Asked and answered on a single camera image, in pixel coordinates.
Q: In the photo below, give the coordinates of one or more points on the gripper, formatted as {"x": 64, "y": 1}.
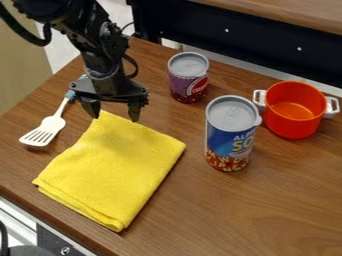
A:
{"x": 109, "y": 87}

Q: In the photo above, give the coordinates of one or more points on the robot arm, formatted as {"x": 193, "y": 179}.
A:
{"x": 84, "y": 23}

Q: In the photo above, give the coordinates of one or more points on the yellow cloth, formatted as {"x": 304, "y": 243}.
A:
{"x": 110, "y": 170}

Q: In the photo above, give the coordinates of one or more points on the white spatula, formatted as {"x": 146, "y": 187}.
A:
{"x": 46, "y": 128}

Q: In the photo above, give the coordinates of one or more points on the purple can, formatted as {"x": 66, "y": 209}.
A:
{"x": 189, "y": 77}

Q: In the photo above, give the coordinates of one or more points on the blue can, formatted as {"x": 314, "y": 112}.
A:
{"x": 231, "y": 133}

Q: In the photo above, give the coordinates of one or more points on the black and wooden desk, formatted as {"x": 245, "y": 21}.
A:
{"x": 249, "y": 30}

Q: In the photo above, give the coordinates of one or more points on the orange pot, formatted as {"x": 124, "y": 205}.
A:
{"x": 294, "y": 109}

